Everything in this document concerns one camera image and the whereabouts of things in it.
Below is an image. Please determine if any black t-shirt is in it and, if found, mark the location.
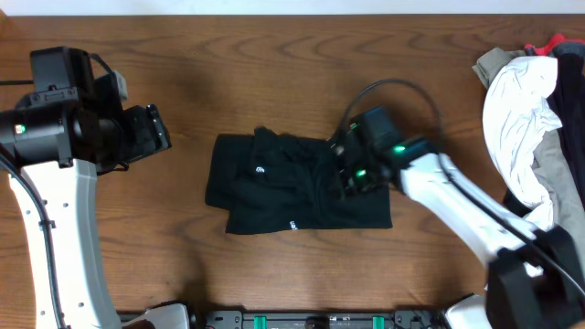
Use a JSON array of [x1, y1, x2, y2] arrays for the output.
[[205, 127, 392, 235]]

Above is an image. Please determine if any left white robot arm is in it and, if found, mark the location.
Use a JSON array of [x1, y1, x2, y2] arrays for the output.
[[1, 99, 190, 328]]

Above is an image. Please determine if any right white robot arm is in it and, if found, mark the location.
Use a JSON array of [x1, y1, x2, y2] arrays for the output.
[[330, 127, 584, 328]]

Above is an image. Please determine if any white shirt in pile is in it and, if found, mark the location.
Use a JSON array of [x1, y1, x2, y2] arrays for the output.
[[483, 56, 562, 230]]

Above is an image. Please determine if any grey-beige garment in pile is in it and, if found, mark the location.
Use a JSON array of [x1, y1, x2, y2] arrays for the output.
[[473, 48, 584, 261]]

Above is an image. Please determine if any black garment in pile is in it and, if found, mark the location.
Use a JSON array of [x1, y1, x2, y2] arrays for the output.
[[546, 52, 585, 202]]

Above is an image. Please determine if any red garment in pile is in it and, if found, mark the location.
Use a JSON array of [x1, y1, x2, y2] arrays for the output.
[[524, 33, 584, 58]]

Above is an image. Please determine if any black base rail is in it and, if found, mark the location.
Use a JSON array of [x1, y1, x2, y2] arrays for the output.
[[186, 305, 452, 329]]

